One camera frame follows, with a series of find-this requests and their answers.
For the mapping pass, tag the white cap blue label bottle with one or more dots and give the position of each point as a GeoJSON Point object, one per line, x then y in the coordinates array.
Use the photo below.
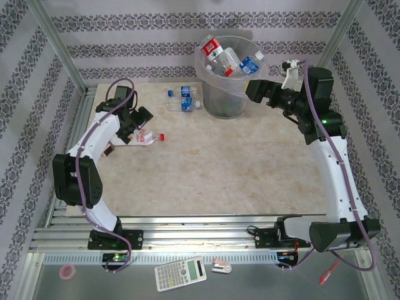
{"type": "Point", "coordinates": [187, 103]}
{"type": "Point", "coordinates": [249, 65]}

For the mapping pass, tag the red label crushed bottle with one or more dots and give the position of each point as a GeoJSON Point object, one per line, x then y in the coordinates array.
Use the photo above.
{"type": "Point", "coordinates": [212, 47]}

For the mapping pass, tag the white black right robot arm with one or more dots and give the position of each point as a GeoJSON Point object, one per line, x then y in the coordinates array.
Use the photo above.
{"type": "Point", "coordinates": [337, 175]}

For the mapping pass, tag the clear plastic bin liner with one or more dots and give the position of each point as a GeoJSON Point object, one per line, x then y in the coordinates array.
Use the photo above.
{"type": "Point", "coordinates": [232, 86]}

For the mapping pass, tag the grey translucent waste bin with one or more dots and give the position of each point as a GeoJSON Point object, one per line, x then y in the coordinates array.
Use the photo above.
{"type": "Point", "coordinates": [225, 107]}

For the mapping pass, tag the pink square container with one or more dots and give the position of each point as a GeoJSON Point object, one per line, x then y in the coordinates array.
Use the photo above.
{"type": "Point", "coordinates": [107, 151]}

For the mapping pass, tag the circuit board green light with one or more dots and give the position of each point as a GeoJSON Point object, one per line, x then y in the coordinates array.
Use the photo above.
{"type": "Point", "coordinates": [117, 258]}

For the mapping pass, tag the aluminium cross rails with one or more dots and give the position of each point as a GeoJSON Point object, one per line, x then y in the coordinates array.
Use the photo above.
{"type": "Point", "coordinates": [203, 232]}

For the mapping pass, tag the slotted metal strip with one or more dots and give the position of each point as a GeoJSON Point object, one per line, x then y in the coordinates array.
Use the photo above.
{"type": "Point", "coordinates": [84, 258]}

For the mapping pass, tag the white scientific calculator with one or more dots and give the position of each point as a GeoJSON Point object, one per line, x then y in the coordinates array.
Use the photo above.
{"type": "Point", "coordinates": [175, 276]}

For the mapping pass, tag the pink tape roll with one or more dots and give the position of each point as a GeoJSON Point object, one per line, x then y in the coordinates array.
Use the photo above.
{"type": "Point", "coordinates": [61, 272]}

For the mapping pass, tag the pink white stapler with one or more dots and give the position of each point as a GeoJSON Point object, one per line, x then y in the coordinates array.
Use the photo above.
{"type": "Point", "coordinates": [222, 267]}

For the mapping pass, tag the small circuit board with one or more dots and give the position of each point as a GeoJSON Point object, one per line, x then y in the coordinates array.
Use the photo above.
{"type": "Point", "coordinates": [286, 256]}

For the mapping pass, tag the red pen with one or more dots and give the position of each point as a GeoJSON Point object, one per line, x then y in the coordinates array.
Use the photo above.
{"type": "Point", "coordinates": [326, 276]}

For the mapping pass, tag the aluminium side rail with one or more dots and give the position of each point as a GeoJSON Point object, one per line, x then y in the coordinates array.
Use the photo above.
{"type": "Point", "coordinates": [78, 125]}

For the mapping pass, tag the aluminium frame post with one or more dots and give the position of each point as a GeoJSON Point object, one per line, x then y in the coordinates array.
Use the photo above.
{"type": "Point", "coordinates": [341, 31]}
{"type": "Point", "coordinates": [59, 47]}

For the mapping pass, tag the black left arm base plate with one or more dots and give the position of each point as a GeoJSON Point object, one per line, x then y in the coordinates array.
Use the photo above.
{"type": "Point", "coordinates": [137, 239]}

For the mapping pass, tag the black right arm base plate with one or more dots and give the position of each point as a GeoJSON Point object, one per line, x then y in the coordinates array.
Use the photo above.
{"type": "Point", "coordinates": [265, 242]}

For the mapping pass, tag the aluminium frame bar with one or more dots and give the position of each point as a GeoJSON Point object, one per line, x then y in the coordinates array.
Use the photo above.
{"type": "Point", "coordinates": [375, 287]}
{"type": "Point", "coordinates": [27, 287]}

